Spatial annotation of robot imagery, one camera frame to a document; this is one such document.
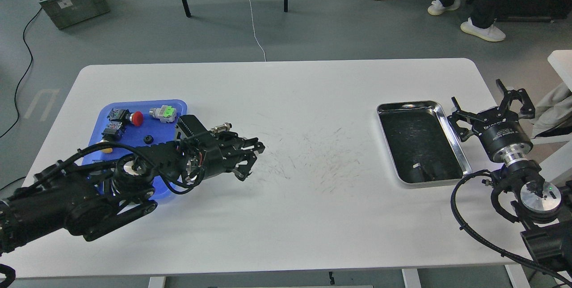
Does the green grey switch part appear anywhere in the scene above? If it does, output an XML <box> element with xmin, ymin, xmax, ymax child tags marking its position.
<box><xmin>148</xmin><ymin>105</ymin><xmax>177</xmax><ymax>123</ymax></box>

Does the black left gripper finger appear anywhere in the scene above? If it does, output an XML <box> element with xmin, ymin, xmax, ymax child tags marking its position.
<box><xmin>223</xmin><ymin>135</ymin><xmax>266</xmax><ymax>157</ymax></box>
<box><xmin>232</xmin><ymin>151</ymin><xmax>259</xmax><ymax>182</ymax></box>

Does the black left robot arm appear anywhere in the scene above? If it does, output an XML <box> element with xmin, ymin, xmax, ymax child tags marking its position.
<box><xmin>0</xmin><ymin>114</ymin><xmax>265</xmax><ymax>253</ymax></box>

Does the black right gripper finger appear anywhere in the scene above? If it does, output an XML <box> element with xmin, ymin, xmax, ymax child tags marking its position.
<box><xmin>447</xmin><ymin>97</ymin><xmax>485</xmax><ymax>142</ymax></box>
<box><xmin>495</xmin><ymin>79</ymin><xmax>536</xmax><ymax>119</ymax></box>

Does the red push button switch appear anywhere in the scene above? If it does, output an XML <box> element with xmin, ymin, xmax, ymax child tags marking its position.
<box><xmin>107</xmin><ymin>109</ymin><xmax>144</xmax><ymax>127</ymax></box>

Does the yellow push button switch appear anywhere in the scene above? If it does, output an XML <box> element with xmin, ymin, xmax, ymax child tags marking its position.
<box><xmin>99</xmin><ymin>121</ymin><xmax>125</xmax><ymax>143</ymax></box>

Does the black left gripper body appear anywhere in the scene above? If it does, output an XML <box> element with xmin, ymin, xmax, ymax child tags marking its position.
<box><xmin>188</xmin><ymin>139</ymin><xmax>242</xmax><ymax>186</ymax></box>

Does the white cable on floor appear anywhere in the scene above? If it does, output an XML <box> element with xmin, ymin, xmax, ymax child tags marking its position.
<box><xmin>205</xmin><ymin>0</ymin><xmax>281</xmax><ymax>62</ymax></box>

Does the silver metal tray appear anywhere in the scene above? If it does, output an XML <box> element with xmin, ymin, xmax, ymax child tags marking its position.
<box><xmin>377</xmin><ymin>100</ymin><xmax>472</xmax><ymax>189</ymax></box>

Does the small black gear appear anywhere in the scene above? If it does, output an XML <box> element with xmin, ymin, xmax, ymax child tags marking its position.
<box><xmin>143</xmin><ymin>135</ymin><xmax>155</xmax><ymax>145</ymax></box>

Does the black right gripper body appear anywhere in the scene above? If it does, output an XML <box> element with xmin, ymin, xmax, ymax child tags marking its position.
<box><xmin>474</xmin><ymin>109</ymin><xmax>533</xmax><ymax>163</ymax></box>

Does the blue plastic tray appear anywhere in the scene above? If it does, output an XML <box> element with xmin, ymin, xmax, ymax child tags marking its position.
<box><xmin>80</xmin><ymin>99</ymin><xmax>188</xmax><ymax>203</ymax></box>

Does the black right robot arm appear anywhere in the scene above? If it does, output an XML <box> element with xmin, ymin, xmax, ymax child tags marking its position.
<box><xmin>447</xmin><ymin>80</ymin><xmax>572</xmax><ymax>286</ymax></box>

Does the black cable on floor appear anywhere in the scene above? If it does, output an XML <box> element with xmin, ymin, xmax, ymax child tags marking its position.
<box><xmin>0</xmin><ymin>6</ymin><xmax>43</xmax><ymax>138</ymax></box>

